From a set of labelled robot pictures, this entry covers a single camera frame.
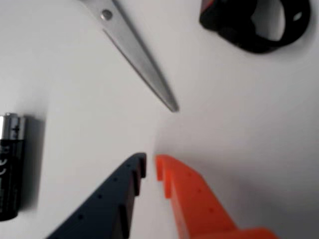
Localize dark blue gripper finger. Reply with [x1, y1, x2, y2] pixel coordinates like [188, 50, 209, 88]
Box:
[45, 152, 148, 239]

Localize black AA battery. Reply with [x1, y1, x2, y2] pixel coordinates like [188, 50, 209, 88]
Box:
[0, 112, 27, 222]

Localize blue handled scissors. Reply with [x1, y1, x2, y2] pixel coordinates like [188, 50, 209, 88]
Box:
[82, 0, 180, 113]

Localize black ring strap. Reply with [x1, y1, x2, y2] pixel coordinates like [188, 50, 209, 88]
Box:
[198, 0, 312, 54]

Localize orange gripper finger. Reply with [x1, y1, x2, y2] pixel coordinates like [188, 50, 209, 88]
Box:
[155, 153, 279, 239]

